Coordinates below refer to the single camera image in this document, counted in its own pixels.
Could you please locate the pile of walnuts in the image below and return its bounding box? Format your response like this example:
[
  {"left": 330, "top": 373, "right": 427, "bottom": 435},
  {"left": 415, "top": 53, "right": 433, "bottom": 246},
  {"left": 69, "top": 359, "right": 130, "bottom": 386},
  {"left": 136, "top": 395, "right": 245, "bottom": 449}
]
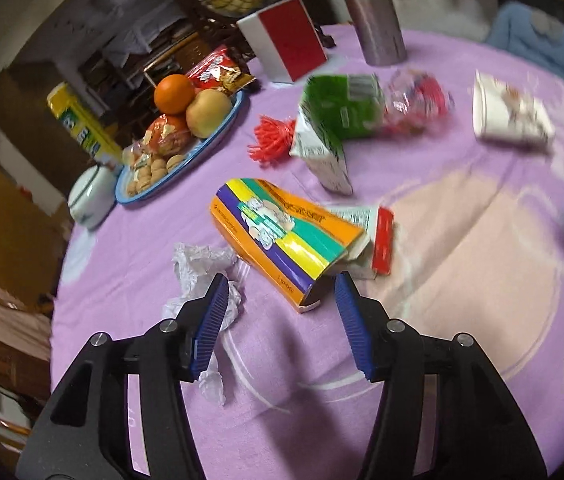
[{"left": 126, "top": 152, "right": 185, "bottom": 196}]

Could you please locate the red foam fruit net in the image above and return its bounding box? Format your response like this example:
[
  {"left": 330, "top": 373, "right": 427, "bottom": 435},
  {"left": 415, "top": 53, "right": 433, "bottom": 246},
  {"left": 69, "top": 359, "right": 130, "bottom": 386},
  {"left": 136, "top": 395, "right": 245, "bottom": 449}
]
[{"left": 248, "top": 115, "right": 297, "bottom": 166}]

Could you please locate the clear plastic wrapper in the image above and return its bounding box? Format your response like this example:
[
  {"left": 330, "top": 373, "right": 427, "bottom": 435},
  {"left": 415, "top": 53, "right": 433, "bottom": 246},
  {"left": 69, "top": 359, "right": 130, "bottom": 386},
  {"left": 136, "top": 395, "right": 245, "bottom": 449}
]
[{"left": 162, "top": 242, "right": 243, "bottom": 406}]

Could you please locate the steel bottle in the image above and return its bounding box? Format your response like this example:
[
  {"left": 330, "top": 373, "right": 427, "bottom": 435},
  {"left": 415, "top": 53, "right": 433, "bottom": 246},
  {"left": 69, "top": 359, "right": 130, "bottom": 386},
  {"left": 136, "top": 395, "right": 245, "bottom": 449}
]
[{"left": 337, "top": 0, "right": 407, "bottom": 67}]

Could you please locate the orange striped cardboard box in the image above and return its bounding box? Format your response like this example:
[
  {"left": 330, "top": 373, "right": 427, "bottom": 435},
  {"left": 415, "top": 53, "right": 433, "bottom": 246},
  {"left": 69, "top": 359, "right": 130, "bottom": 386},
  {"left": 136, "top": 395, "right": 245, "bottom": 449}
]
[{"left": 210, "top": 178, "right": 365, "bottom": 315}]

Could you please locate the clear wrapped snack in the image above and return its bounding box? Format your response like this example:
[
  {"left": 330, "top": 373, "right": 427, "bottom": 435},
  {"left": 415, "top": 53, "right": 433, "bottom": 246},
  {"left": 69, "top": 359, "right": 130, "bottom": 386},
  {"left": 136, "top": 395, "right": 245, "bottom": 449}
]
[{"left": 122, "top": 140, "right": 155, "bottom": 168}]

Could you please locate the orange fruit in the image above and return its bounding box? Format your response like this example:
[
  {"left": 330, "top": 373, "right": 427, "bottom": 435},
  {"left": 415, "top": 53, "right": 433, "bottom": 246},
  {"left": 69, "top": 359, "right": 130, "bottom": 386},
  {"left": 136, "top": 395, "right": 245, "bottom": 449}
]
[{"left": 154, "top": 74, "right": 197, "bottom": 115}]

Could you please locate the white ceramic jar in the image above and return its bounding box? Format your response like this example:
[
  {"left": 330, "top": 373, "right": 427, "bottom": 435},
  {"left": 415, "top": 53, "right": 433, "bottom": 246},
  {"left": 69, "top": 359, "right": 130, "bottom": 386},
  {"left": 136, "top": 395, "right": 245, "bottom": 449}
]
[{"left": 68, "top": 164, "right": 117, "bottom": 231}]

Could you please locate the yellow red apple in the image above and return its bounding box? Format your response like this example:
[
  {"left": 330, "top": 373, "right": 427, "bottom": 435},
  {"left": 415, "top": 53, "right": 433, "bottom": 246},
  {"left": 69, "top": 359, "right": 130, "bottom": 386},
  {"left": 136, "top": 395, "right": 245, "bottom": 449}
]
[{"left": 185, "top": 89, "right": 233, "bottom": 139}]

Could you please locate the blue rimmed plate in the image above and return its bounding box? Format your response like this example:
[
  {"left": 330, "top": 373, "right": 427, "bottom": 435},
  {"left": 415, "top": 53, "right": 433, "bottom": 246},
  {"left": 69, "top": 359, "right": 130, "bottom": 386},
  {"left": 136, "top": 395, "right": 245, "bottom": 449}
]
[{"left": 114, "top": 89, "right": 251, "bottom": 206}]

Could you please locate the dark brown snack packet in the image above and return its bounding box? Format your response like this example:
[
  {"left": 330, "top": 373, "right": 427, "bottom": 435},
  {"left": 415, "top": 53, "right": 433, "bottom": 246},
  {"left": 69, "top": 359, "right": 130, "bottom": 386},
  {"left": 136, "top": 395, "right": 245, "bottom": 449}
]
[{"left": 222, "top": 67, "right": 256, "bottom": 94}]

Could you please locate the red snack packet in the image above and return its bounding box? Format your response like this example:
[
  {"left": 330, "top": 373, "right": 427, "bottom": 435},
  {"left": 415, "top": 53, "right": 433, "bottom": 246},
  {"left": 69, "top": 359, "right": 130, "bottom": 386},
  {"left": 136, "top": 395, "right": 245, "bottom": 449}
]
[{"left": 186, "top": 45, "right": 243, "bottom": 93}]

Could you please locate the white and red box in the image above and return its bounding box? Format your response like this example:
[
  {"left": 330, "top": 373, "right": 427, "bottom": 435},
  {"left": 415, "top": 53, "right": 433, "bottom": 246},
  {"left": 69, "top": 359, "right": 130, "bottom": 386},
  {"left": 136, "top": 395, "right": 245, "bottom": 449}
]
[{"left": 237, "top": 0, "right": 327, "bottom": 83}]

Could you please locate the red plastic cup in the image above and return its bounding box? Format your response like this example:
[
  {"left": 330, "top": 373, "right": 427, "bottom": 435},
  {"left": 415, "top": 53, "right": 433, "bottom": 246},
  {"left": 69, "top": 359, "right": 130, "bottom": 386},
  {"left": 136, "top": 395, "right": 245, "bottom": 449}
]
[{"left": 384, "top": 70, "right": 455, "bottom": 133}]

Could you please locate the green white drink carton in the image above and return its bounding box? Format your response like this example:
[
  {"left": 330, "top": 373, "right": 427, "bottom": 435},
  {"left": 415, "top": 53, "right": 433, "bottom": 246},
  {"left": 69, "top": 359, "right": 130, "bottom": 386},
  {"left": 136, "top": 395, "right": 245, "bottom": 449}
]
[{"left": 289, "top": 74, "right": 385, "bottom": 196}]

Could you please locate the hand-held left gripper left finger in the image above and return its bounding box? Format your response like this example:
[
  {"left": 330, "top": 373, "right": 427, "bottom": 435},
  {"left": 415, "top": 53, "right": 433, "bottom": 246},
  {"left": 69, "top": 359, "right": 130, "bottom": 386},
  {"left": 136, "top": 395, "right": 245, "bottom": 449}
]
[{"left": 16, "top": 272, "right": 233, "bottom": 480}]

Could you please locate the wooden chair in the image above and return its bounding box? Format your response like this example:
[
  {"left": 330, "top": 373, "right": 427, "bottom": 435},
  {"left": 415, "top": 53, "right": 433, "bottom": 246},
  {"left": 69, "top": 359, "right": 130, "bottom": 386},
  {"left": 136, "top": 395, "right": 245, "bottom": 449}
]
[{"left": 142, "top": 32, "right": 213, "bottom": 86}]

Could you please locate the printed paper cup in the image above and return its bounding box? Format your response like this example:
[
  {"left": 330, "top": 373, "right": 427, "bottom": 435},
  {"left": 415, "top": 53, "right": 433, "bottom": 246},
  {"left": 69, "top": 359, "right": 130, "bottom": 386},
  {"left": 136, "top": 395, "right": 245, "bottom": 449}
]
[{"left": 472, "top": 71, "right": 556, "bottom": 153}]

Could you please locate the white barcoded carton box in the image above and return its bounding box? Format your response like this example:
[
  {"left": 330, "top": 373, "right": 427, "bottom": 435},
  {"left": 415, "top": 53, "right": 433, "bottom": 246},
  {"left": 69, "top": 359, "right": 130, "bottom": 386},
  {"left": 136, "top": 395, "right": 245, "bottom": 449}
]
[{"left": 329, "top": 205, "right": 395, "bottom": 281}]

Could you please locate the tall yellow box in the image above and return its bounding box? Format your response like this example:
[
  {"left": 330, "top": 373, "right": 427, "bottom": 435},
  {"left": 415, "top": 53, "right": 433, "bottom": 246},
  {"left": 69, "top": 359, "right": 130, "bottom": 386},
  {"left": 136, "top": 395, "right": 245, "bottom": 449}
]
[{"left": 46, "top": 82, "right": 125, "bottom": 166}]

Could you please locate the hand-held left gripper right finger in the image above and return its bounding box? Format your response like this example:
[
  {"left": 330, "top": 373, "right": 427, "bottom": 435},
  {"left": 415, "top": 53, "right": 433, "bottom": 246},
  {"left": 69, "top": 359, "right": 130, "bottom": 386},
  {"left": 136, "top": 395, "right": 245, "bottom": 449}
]
[{"left": 334, "top": 271, "right": 548, "bottom": 480}]

